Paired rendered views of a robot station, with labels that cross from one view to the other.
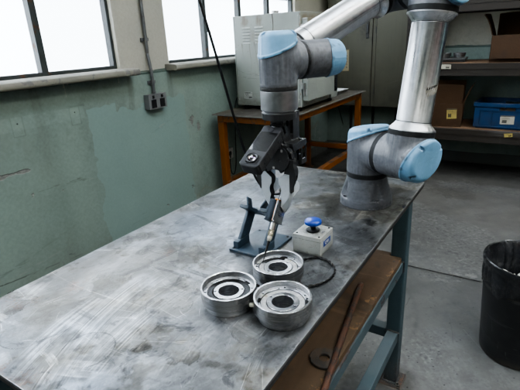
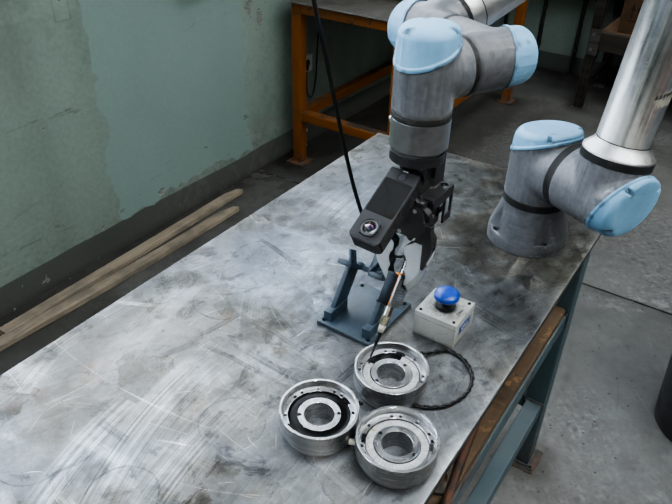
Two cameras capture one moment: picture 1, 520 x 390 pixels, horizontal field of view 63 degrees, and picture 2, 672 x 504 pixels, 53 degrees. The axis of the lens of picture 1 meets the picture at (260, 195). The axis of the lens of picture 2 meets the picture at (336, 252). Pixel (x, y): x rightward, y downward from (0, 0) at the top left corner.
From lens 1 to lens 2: 0.25 m
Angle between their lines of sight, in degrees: 14
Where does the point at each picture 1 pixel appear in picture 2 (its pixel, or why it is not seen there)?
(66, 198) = (49, 141)
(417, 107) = (635, 124)
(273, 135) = (405, 188)
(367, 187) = (532, 224)
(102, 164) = (104, 86)
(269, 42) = (416, 50)
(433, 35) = not seen: outside the picture
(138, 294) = (186, 398)
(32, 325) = (38, 444)
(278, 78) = (424, 107)
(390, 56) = not seen: outside the picture
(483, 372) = (652, 458)
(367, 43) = not seen: outside the picture
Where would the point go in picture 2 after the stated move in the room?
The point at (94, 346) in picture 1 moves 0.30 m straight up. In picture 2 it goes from (129, 491) to (81, 293)
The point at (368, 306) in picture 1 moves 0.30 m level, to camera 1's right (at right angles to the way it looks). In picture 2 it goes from (509, 392) to (663, 396)
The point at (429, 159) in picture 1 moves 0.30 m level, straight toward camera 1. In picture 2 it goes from (637, 206) to (624, 316)
